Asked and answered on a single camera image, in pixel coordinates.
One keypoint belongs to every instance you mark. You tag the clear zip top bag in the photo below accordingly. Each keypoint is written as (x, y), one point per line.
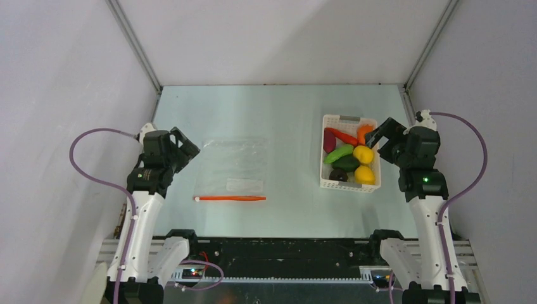
(232, 170)

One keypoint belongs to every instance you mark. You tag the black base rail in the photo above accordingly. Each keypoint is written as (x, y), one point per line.
(288, 258)

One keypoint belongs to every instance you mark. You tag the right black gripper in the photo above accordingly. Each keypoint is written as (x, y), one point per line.
(388, 138)

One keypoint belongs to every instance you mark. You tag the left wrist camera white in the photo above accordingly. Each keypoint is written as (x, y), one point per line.
(146, 128)

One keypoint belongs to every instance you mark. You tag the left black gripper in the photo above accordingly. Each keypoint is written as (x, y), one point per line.
(187, 151)

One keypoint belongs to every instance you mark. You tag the yellow lemon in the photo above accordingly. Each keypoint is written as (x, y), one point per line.
(363, 154)
(364, 175)

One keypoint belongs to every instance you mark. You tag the white perforated plastic basket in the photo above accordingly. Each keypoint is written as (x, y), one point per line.
(348, 125)

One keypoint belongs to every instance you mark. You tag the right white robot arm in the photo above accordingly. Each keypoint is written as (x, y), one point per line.
(437, 277)

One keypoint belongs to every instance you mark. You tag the dark green avocado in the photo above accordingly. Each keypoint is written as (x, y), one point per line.
(346, 163)

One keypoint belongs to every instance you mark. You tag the red chili pepper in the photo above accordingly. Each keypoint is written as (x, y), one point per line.
(344, 137)

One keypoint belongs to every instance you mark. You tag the light green pepper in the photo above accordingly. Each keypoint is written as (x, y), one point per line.
(338, 153)

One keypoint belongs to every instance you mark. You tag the orange fruit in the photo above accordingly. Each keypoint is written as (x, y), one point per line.
(362, 131)

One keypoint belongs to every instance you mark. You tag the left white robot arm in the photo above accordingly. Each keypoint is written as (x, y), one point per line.
(133, 276)

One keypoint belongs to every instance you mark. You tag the purple sweet potato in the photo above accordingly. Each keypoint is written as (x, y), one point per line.
(329, 141)

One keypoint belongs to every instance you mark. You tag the dark brown round fruit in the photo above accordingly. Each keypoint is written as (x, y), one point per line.
(338, 174)

